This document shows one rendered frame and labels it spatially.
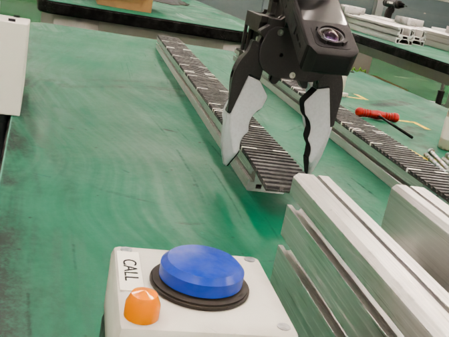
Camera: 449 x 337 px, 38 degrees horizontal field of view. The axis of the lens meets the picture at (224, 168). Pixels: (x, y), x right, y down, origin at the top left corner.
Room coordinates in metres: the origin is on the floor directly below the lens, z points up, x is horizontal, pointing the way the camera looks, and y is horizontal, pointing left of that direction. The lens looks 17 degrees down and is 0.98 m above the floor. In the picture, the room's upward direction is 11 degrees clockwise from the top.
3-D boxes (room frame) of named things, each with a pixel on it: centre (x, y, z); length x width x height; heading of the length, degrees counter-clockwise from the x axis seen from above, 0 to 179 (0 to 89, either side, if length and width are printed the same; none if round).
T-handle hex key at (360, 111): (1.08, -0.26, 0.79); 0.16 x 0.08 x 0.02; 11
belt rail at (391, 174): (1.13, -0.11, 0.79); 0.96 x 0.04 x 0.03; 14
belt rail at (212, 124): (1.09, 0.07, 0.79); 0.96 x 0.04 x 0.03; 14
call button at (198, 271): (0.28, 0.00, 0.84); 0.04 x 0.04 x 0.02
